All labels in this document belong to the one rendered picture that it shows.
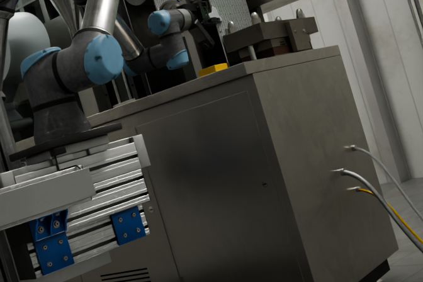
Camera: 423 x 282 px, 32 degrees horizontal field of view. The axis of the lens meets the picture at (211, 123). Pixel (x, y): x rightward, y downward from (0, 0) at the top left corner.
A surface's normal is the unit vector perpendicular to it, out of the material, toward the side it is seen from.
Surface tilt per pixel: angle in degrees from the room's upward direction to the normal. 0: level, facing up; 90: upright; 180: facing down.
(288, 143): 90
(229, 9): 90
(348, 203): 90
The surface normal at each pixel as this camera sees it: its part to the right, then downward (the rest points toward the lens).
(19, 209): 0.62, -0.19
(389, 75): -0.73, 0.21
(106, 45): 0.88, -0.16
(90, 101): -0.57, 0.17
